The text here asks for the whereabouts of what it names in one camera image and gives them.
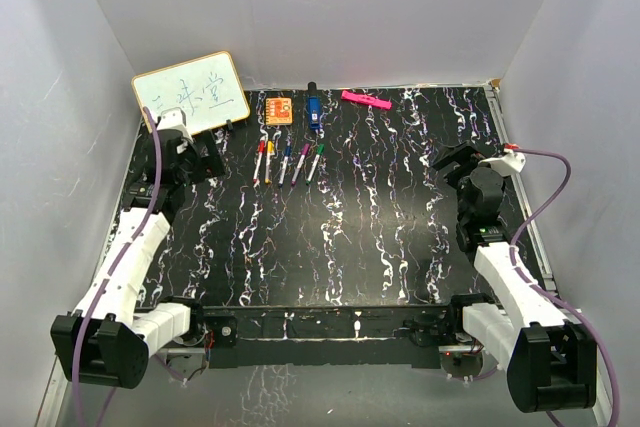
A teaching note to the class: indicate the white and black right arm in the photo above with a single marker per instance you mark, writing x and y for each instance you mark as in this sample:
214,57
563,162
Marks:
550,360

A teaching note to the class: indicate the white pen with purple tip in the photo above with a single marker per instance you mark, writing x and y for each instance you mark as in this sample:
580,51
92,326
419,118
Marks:
300,164

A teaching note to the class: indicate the white pen with red tip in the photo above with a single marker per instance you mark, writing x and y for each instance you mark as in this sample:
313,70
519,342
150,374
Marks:
256,173

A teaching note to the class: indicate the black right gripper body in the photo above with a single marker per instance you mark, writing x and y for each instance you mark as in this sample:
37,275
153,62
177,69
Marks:
467,157

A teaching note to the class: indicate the aluminium frame rail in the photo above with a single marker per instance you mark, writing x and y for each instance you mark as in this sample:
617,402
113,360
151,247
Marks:
603,408

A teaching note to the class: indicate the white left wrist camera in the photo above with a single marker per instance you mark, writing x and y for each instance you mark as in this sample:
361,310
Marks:
174,119

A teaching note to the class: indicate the pink plastic tool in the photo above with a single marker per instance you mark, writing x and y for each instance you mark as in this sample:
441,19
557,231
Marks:
367,100

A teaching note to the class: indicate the white pen with yellow tip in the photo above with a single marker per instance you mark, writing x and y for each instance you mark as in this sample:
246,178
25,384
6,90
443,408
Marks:
268,162

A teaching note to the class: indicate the blue stapler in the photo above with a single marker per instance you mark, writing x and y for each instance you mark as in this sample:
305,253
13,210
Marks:
313,107

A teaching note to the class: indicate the white pen with green tip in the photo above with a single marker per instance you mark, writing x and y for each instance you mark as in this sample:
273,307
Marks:
313,169

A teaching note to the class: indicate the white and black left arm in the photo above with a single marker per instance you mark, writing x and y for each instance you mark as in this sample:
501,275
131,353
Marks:
103,340

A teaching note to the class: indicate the small orange notebook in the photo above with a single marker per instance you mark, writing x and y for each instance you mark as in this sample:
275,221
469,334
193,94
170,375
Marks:
278,111

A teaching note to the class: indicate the small whiteboard with yellow frame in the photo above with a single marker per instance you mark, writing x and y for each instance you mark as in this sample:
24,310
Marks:
207,89

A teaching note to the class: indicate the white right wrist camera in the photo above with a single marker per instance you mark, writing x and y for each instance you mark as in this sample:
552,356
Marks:
508,162

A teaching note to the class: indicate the white pen with blue tip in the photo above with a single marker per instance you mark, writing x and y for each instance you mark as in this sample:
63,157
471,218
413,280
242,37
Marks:
284,165

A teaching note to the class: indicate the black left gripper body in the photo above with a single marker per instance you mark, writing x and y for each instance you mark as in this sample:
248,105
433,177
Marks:
197,169

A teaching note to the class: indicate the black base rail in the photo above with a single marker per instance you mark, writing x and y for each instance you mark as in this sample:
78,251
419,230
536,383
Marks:
335,336

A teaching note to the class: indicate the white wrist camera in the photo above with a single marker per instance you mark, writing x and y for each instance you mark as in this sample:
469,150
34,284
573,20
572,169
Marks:
174,119
508,162

